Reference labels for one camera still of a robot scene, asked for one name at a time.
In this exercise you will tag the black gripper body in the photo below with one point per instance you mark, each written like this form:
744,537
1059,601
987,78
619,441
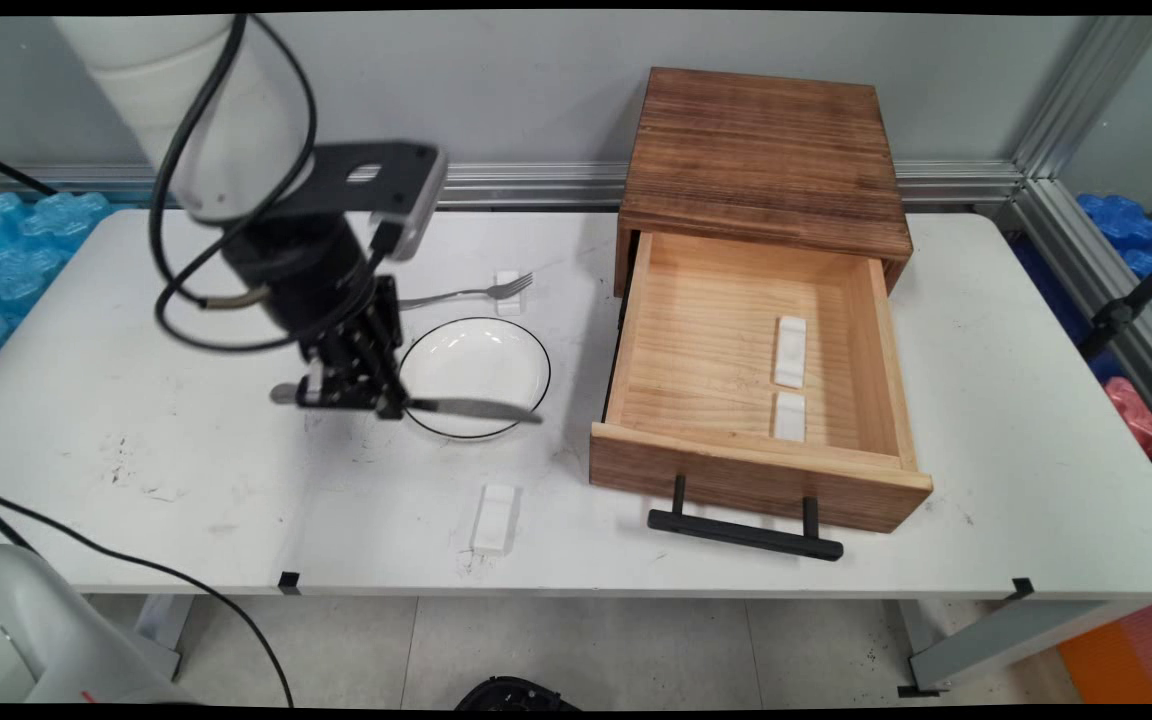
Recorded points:
301,270

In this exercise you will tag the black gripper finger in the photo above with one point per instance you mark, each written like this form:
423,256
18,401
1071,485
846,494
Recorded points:
391,345
341,392

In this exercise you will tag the silver table knife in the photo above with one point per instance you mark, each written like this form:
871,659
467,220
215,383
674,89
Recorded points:
476,408

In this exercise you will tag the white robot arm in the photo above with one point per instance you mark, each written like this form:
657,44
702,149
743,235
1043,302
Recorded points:
136,80

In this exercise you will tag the silver fork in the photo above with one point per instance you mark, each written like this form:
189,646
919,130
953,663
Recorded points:
456,294

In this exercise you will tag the white plate with black rim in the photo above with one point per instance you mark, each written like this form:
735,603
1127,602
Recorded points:
476,370

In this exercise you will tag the white ceramic cutlery rest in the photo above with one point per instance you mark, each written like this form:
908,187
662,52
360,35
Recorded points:
508,303
790,350
789,418
494,520

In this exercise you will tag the black tape marker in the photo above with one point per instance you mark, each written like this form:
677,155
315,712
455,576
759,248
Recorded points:
289,582
1022,588

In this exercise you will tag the blue foam padding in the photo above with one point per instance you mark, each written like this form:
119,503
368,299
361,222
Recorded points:
1126,225
16,260

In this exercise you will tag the grey table leg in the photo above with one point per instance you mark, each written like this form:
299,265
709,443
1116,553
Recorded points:
1006,645
164,635

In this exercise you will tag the light wooden drawer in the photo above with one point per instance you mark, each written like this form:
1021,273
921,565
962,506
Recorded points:
716,340

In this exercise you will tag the white rounded machine housing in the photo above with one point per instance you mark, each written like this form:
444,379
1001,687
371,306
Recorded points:
36,640

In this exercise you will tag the dark wooden cabinet box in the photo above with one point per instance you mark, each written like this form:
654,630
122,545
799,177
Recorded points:
766,150

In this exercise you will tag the black tripod stand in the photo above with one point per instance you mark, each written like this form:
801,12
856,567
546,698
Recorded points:
1131,305

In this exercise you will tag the red foam piece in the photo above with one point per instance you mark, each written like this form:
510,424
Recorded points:
1134,410

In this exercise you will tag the orange board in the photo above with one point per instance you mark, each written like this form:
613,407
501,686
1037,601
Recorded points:
1106,660

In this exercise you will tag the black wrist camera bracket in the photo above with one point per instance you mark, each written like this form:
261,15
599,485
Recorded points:
346,180

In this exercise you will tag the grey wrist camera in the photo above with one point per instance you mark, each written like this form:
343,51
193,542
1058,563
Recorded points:
416,215

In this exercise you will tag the aluminium frame rail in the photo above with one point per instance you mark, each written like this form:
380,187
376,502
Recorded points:
1096,270
536,185

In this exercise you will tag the aluminium frame post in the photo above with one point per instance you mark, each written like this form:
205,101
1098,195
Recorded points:
1086,95

